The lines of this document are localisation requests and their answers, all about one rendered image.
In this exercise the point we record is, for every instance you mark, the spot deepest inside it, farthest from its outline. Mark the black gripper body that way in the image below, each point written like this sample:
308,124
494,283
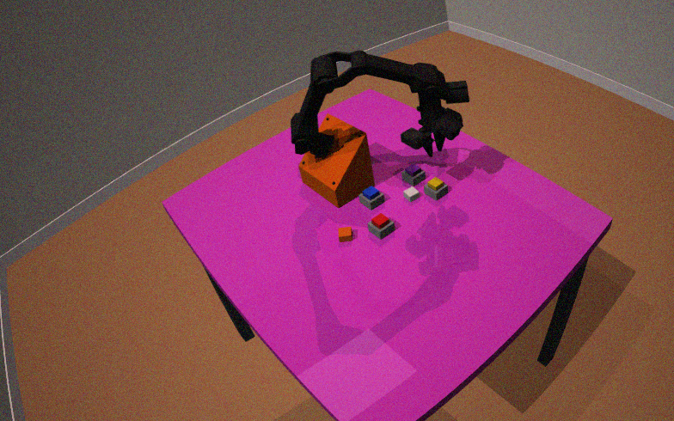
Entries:
418,138

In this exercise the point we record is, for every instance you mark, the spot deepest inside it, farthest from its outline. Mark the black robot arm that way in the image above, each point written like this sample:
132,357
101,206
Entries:
424,79

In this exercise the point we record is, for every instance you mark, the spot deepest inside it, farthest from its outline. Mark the purple button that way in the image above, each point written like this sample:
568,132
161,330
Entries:
413,175

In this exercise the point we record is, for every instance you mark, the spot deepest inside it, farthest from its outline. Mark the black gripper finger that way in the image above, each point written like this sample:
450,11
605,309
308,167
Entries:
439,140
428,147

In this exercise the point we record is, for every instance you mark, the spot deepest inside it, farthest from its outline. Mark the red button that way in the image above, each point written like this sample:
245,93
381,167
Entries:
381,226

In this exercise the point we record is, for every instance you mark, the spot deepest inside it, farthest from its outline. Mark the blue button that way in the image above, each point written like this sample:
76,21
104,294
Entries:
371,197

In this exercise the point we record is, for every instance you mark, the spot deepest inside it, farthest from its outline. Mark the small white block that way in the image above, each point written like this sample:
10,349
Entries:
411,194

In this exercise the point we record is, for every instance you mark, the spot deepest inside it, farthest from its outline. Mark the yellow button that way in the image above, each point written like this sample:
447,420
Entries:
435,188

